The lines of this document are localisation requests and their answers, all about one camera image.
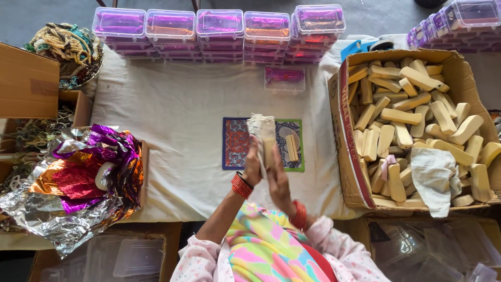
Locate single clear box purple foil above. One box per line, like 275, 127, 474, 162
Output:
264, 66, 306, 95

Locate basket of beaded necklaces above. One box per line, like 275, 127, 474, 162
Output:
24, 22, 105, 90

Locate green-bordered patterned mat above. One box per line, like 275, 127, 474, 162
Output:
274, 119, 305, 173

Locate cardboard box of cords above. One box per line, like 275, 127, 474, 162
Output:
0, 90, 93, 196

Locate brown cardboard box flap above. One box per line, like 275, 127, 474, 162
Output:
0, 42, 61, 120

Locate brown cardboard carton red label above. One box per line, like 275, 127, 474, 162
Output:
327, 49, 501, 217

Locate heap of coloured foil sheets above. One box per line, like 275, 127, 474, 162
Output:
0, 124, 145, 259

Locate person's right hand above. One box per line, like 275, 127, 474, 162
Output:
266, 145, 296, 217

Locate pile of pale wooden blocks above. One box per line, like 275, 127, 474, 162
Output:
347, 58, 501, 208

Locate small pink cloth scrap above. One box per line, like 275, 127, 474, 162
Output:
380, 154, 397, 182

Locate carton of clear plastic boxes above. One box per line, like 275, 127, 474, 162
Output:
359, 215, 501, 282
27, 222, 183, 282

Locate pale wooden block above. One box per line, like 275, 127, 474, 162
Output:
285, 134, 300, 162
263, 137, 277, 170

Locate crumpled white cloth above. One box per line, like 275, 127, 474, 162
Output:
410, 147, 463, 219

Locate person's colourful clothed torso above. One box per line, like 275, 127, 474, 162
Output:
170, 201, 392, 282

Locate red bangles on right wrist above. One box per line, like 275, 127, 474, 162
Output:
289, 200, 309, 232

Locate brown cardboard tray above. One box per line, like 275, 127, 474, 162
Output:
139, 140, 150, 209

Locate white oval soap piece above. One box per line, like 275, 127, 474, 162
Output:
95, 161, 116, 192

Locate blue-bordered patterned mat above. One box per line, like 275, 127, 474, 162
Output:
222, 117, 251, 171

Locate blue tape dispenser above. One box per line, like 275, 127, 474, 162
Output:
340, 36, 395, 62

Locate white polishing cloth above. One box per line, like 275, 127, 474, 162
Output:
246, 113, 277, 179

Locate person's left hand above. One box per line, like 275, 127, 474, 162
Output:
243, 136, 264, 187

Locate red bangles on left wrist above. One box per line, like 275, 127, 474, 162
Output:
231, 171, 255, 201

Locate stacks of clear purple-foil boxes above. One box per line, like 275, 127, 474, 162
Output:
92, 4, 347, 66
407, 0, 501, 54

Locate red bangles on wrist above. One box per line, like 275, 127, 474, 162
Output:
289, 200, 309, 232
231, 171, 255, 201

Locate white table cloth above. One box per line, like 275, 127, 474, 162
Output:
89, 38, 366, 224

